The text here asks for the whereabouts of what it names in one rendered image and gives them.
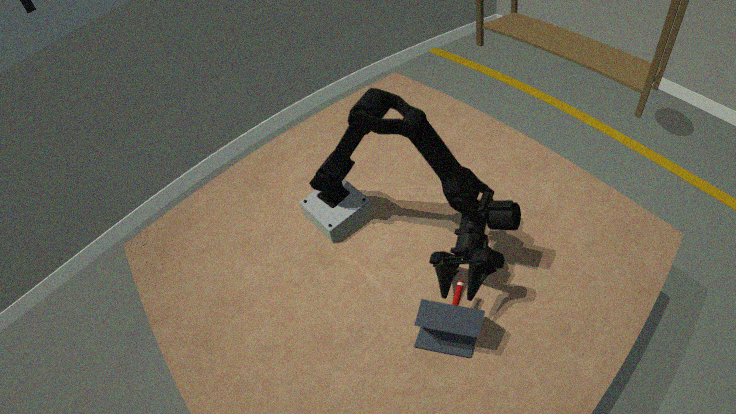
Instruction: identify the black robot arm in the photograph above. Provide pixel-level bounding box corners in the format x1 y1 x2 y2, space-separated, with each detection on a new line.
309 88 521 231

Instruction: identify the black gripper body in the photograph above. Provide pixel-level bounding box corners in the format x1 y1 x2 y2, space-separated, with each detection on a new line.
429 223 505 270

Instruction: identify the dark red peg with grey band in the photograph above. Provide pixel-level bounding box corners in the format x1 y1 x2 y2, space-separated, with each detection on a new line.
452 280 464 306

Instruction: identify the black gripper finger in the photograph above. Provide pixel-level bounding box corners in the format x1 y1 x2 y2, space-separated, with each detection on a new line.
467 263 497 301
433 264 460 299

